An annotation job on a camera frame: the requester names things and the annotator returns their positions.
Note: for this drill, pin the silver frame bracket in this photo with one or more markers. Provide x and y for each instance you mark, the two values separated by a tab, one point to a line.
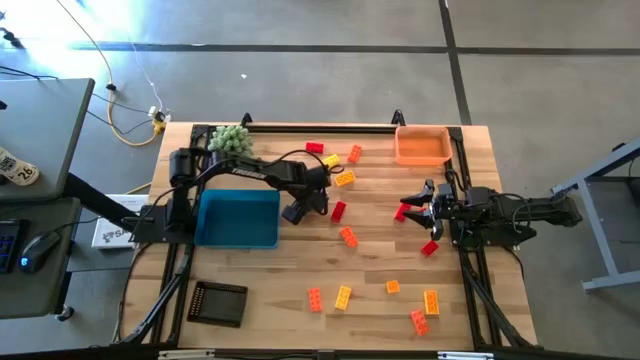
185	354
465	356

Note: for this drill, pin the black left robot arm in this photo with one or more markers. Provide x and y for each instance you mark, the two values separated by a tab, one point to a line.
250	172

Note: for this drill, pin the yellow toy brick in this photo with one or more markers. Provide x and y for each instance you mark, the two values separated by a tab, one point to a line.
345	178
343	298
332	160
431	302

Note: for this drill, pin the grey metal stand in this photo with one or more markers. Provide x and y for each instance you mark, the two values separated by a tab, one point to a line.
594	222

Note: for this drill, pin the grey desk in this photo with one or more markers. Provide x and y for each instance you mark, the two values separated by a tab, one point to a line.
45	130
50	285

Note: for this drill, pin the white sticker-covered item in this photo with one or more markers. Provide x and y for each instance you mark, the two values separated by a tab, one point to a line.
17	170

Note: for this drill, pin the translucent orange plastic bin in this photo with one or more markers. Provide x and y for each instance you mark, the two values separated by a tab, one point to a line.
422	147

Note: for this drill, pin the blue plastic bin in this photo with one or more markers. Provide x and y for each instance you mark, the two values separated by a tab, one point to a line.
237	220

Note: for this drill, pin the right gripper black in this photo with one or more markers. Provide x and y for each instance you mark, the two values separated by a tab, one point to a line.
447	207

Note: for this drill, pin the black keyboard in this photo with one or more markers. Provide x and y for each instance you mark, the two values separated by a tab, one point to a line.
7	247

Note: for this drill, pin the black desk foot beam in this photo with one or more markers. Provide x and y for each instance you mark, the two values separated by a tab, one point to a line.
100	202

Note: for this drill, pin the black mesh basket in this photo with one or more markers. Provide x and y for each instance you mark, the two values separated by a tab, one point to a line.
217	305

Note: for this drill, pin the small orange toy brick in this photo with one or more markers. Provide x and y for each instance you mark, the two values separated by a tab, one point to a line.
392	286

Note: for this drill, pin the white box on floor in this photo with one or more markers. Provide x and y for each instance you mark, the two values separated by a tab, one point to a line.
107	235

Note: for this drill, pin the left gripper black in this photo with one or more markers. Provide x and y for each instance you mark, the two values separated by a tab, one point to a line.
312	195

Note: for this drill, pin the black table clamp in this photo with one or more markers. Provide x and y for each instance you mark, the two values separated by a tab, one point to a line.
398	118
246	120

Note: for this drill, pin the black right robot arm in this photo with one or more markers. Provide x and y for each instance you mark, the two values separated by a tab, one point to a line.
545	210

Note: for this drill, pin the small red toy brick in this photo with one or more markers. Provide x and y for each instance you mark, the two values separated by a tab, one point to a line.
429	248

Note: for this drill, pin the black computer mouse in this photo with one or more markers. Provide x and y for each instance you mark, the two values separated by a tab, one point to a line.
40	250

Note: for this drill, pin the green artificial potted plant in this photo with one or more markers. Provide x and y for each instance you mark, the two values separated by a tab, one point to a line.
230	140

